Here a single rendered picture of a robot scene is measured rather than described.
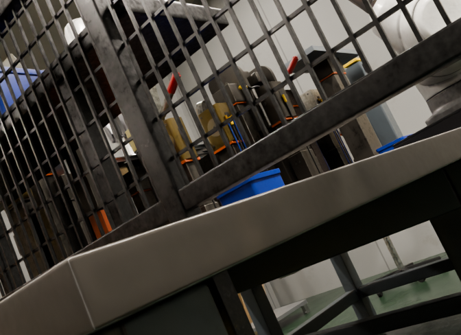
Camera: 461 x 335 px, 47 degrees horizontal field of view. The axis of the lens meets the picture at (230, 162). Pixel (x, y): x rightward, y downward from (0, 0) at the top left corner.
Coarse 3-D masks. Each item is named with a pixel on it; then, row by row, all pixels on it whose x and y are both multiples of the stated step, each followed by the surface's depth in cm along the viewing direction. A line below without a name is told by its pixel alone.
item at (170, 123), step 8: (168, 120) 136; (168, 128) 136; (176, 128) 136; (184, 128) 139; (176, 136) 135; (176, 144) 135; (184, 144) 136; (176, 152) 135; (184, 160) 134; (192, 160) 136; (184, 168) 135; (192, 168) 136; (192, 176) 134; (200, 208) 133; (208, 208) 133
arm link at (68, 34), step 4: (72, 20) 153; (76, 20) 152; (80, 20) 152; (68, 24) 153; (76, 24) 151; (80, 24) 151; (64, 28) 154; (68, 28) 152; (76, 28) 151; (80, 28) 151; (64, 32) 154; (68, 32) 152; (72, 32) 151; (68, 36) 152; (72, 36) 151; (68, 40) 152; (72, 40) 151; (68, 44) 152
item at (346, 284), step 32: (416, 192) 99; (448, 192) 95; (352, 224) 109; (384, 224) 104; (416, 224) 100; (256, 256) 127; (288, 256) 120; (320, 256) 115; (192, 288) 37; (256, 288) 247; (352, 288) 300; (384, 288) 288; (128, 320) 33; (160, 320) 34; (192, 320) 36; (256, 320) 245; (320, 320) 269; (384, 320) 204; (416, 320) 196
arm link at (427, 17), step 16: (352, 0) 114; (368, 0) 110; (384, 0) 106; (416, 0) 100; (432, 0) 98; (448, 0) 98; (400, 16) 104; (416, 16) 99; (432, 16) 98; (400, 32) 105; (432, 32) 98; (400, 48) 108
